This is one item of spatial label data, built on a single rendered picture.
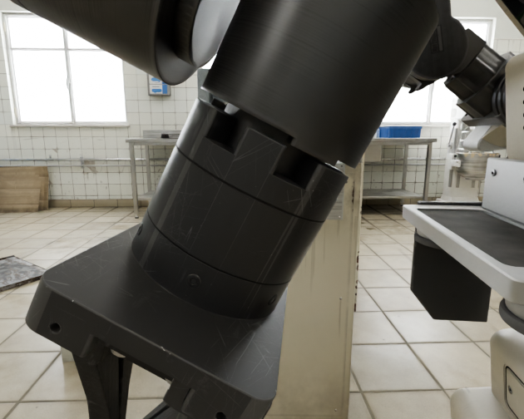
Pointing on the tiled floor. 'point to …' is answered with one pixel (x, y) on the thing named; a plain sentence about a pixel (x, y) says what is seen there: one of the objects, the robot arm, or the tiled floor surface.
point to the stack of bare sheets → (8, 274)
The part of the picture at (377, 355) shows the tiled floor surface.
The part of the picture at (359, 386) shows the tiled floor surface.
